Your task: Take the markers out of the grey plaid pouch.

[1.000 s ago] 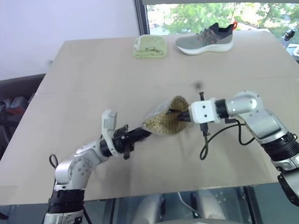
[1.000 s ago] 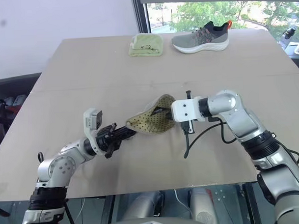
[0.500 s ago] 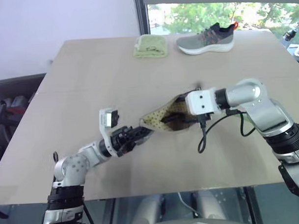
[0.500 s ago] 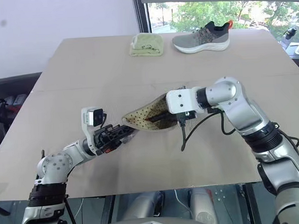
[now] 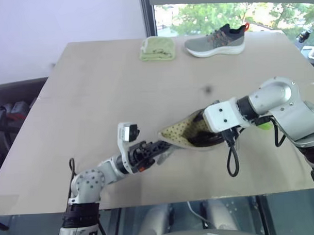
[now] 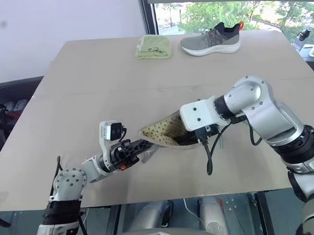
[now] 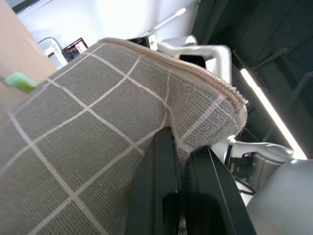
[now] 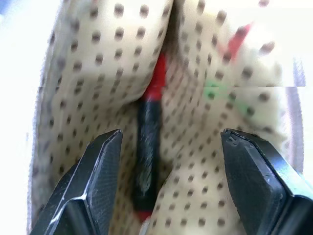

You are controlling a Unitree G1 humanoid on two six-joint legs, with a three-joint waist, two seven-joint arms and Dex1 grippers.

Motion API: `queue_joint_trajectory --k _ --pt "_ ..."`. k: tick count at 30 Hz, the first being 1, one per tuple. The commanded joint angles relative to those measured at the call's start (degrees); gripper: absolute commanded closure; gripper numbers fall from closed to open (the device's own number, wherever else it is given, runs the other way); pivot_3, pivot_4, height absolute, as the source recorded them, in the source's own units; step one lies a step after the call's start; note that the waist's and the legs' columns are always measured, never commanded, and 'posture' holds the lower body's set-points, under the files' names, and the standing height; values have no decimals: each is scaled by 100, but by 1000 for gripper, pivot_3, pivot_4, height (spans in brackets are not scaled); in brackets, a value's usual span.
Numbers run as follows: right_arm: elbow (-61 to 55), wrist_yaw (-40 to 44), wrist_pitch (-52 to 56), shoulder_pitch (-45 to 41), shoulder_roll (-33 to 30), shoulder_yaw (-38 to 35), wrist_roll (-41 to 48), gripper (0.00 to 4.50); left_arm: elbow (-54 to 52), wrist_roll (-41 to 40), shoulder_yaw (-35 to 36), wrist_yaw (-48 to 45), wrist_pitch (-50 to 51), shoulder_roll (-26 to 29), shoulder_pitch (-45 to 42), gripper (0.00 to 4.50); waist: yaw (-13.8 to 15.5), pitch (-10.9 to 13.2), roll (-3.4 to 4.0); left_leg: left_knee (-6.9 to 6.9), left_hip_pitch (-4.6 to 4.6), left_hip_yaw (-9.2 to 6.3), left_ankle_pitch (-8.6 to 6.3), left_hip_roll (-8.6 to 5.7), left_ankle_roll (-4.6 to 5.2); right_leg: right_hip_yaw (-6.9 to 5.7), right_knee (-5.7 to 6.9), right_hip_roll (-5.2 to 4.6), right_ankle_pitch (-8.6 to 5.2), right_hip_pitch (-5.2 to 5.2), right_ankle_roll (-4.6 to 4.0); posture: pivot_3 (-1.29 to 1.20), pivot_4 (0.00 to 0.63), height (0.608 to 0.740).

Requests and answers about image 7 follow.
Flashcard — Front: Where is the white light bar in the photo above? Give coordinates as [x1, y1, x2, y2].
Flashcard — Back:
[148, 8, 187, 34]

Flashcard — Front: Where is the white metal frame chair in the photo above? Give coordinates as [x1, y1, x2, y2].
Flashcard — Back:
[37, 36, 63, 67]

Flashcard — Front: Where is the long white light strip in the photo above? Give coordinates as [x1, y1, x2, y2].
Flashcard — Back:
[239, 68, 308, 159]

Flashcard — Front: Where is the folded green towel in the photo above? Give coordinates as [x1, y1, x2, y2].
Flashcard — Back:
[4, 70, 39, 94]

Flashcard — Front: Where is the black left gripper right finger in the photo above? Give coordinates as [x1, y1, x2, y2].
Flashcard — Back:
[179, 143, 257, 235]

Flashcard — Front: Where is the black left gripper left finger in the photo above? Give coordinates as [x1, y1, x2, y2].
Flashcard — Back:
[125, 126, 182, 235]

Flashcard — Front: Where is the grey rounded robot torso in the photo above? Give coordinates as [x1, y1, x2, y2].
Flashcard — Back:
[246, 158, 313, 235]

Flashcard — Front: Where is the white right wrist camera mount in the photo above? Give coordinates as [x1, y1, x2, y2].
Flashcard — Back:
[157, 35, 232, 85]

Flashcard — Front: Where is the grey plaid zipper pouch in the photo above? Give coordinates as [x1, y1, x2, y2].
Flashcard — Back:
[0, 37, 249, 235]

